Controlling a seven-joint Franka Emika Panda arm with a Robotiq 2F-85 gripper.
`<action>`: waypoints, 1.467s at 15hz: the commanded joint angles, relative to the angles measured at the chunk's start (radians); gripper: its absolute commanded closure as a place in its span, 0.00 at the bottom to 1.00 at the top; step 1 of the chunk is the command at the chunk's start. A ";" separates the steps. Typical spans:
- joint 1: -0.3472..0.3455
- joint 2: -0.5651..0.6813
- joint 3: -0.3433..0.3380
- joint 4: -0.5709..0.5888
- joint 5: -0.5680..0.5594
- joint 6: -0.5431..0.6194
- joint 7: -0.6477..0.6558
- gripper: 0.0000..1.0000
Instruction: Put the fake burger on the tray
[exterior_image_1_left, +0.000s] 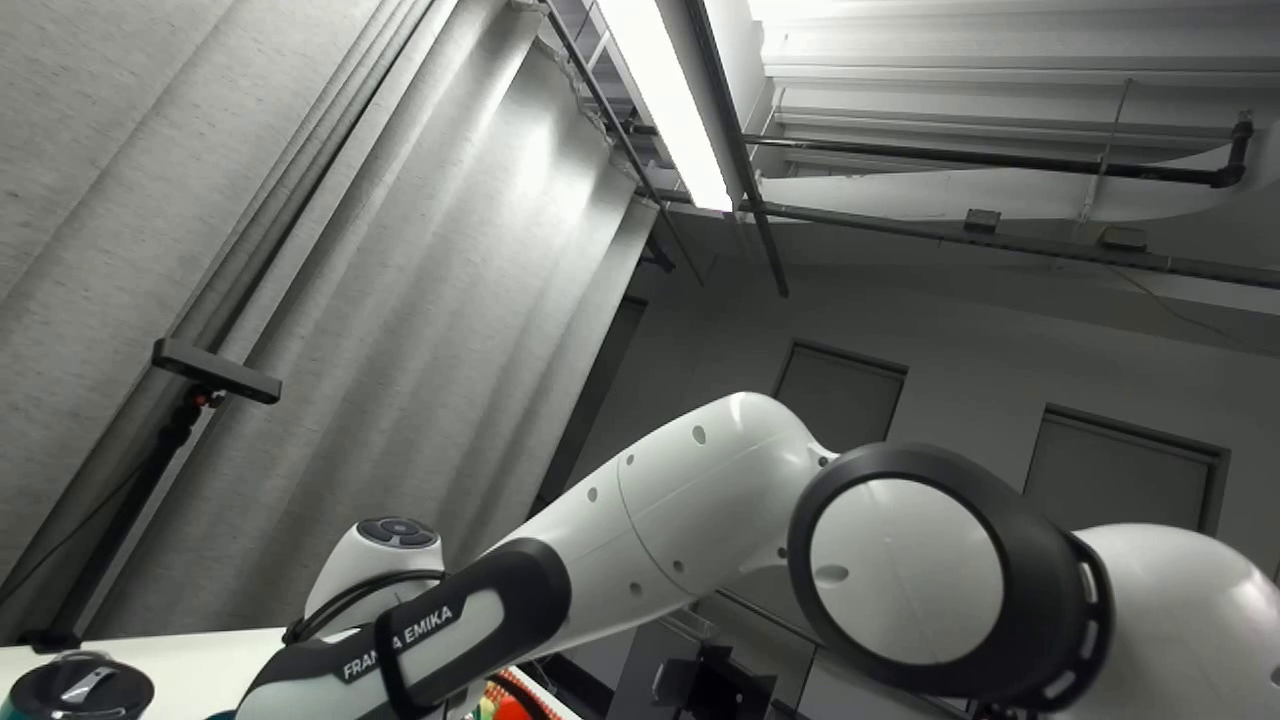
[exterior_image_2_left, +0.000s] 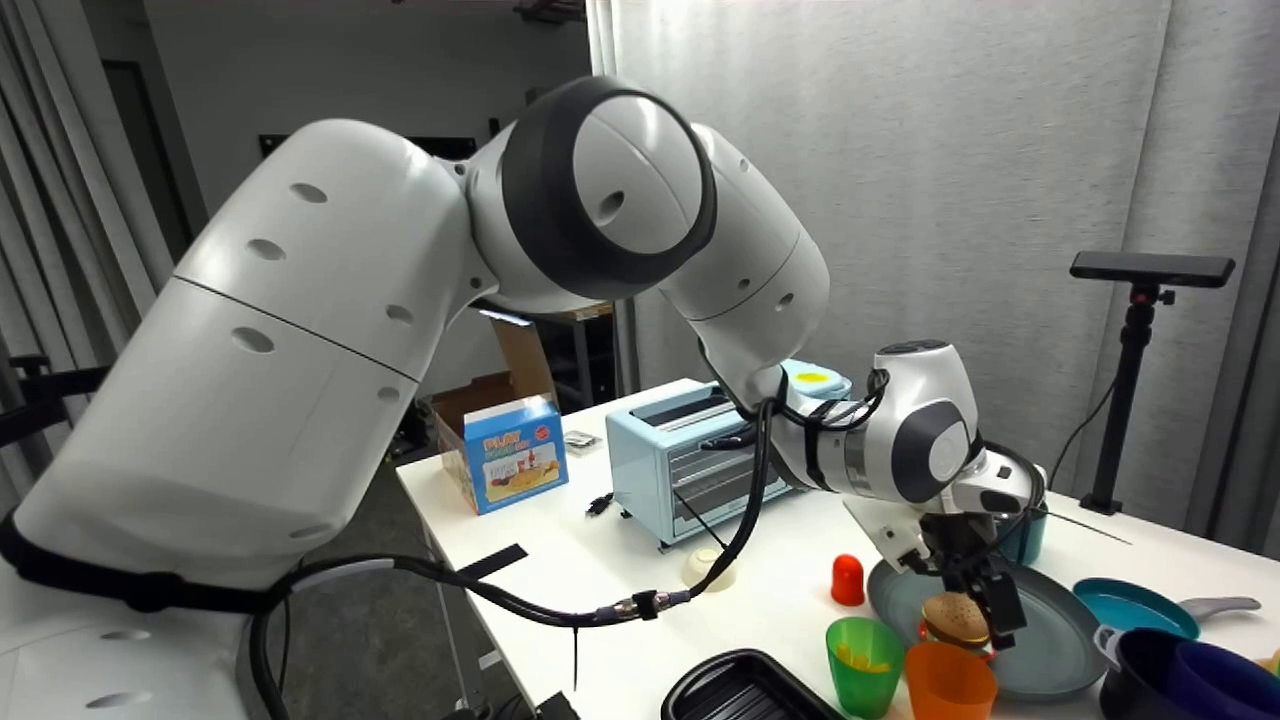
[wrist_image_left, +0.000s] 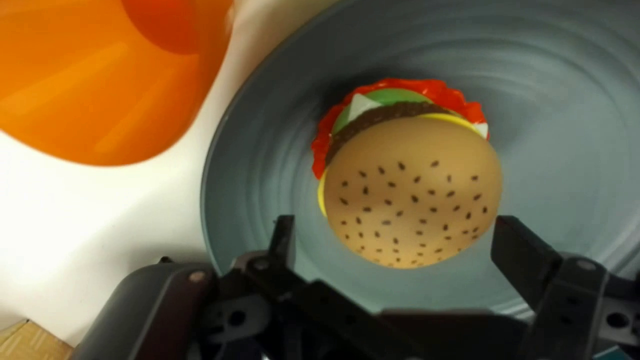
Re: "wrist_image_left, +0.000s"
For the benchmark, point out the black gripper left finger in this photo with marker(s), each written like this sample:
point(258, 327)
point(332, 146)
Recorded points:
point(283, 236)

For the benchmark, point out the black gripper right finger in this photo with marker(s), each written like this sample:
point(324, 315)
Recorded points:
point(533, 267)

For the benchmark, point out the toy burger with sesame bun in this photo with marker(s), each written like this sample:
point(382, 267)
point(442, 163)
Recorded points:
point(413, 192)

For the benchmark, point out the grey round plate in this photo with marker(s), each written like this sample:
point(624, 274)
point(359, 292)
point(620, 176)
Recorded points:
point(566, 133)

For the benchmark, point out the dark grey rounded object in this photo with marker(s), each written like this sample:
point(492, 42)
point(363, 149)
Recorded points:
point(126, 313)

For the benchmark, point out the orange plastic cup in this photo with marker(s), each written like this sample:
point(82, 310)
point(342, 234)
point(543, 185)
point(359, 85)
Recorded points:
point(80, 86)

